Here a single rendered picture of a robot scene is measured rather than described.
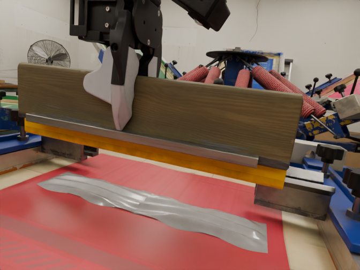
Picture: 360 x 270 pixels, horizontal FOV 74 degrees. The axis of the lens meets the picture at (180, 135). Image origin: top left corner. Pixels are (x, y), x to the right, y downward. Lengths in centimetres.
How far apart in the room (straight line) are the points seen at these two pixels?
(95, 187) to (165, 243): 16
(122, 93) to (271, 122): 15
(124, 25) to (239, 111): 14
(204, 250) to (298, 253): 12
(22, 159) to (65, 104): 21
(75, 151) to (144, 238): 24
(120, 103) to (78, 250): 16
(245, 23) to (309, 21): 99
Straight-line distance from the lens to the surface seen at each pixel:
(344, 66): 470
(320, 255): 37
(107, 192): 40
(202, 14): 26
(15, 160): 52
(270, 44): 459
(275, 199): 39
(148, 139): 26
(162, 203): 38
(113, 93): 27
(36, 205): 39
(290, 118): 25
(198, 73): 109
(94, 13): 30
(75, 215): 36
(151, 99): 27
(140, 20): 28
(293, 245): 37
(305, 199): 39
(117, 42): 26
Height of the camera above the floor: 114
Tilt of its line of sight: 12 degrees down
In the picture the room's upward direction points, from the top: 7 degrees clockwise
